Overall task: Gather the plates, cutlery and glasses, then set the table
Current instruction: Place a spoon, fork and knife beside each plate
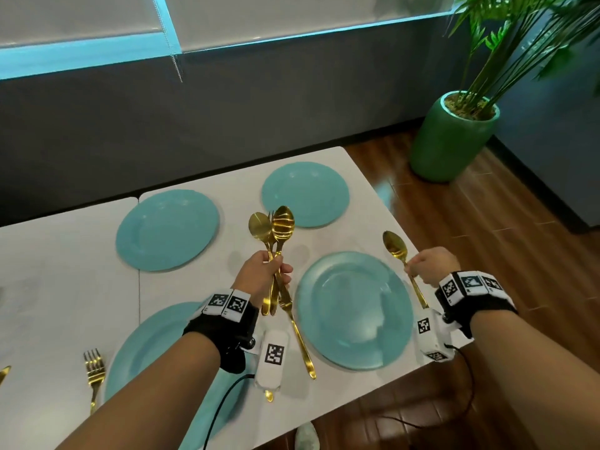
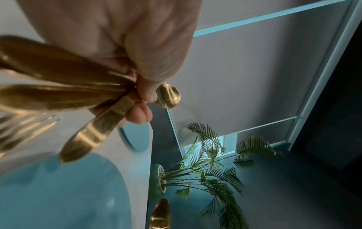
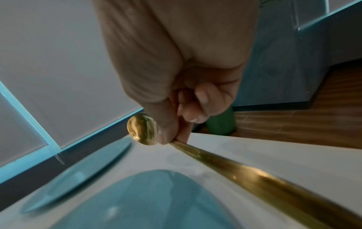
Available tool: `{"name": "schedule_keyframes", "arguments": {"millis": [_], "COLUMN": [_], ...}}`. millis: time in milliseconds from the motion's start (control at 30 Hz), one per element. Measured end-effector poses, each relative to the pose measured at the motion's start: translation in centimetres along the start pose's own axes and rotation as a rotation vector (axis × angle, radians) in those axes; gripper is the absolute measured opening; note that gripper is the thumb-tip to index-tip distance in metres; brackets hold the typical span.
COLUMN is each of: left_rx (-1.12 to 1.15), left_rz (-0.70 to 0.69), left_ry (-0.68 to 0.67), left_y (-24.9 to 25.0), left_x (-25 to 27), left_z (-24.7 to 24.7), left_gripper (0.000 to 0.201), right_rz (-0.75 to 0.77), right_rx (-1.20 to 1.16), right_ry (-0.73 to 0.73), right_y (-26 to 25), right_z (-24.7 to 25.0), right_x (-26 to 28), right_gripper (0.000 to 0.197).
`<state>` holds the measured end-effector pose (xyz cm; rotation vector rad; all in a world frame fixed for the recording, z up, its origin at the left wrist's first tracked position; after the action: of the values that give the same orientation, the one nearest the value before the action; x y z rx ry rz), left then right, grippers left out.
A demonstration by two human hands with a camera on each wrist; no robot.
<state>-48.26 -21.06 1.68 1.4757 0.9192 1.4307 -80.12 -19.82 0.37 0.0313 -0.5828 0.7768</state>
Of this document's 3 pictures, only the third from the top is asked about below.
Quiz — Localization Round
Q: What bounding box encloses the light blue window frame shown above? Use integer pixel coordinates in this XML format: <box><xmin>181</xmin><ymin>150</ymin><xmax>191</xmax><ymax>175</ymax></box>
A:
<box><xmin>0</xmin><ymin>81</ymin><xmax>145</xmax><ymax>169</ymax></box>

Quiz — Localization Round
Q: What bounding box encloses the gold metal spoon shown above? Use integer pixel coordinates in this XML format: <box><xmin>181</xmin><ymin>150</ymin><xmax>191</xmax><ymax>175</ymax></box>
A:
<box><xmin>127</xmin><ymin>112</ymin><xmax>362</xmax><ymax>229</ymax></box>

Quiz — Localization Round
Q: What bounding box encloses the green cylinder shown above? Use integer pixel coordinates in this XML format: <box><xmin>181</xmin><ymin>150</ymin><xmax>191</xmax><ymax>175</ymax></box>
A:
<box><xmin>205</xmin><ymin>106</ymin><xmax>237</xmax><ymax>137</ymax></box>

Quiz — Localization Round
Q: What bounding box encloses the large blue plate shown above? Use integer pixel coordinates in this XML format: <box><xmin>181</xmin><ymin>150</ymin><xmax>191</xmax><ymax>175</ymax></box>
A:
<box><xmin>49</xmin><ymin>169</ymin><xmax>240</xmax><ymax>229</ymax></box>

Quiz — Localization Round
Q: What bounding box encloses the person's right hand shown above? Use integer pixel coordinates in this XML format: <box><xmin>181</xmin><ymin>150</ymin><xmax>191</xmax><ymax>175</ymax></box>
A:
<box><xmin>93</xmin><ymin>0</ymin><xmax>260</xmax><ymax>145</ymax></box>

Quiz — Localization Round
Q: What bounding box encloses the small blue plate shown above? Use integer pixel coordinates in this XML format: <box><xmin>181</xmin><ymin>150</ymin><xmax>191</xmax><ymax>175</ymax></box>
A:
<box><xmin>21</xmin><ymin>137</ymin><xmax>133</xmax><ymax>214</ymax></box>

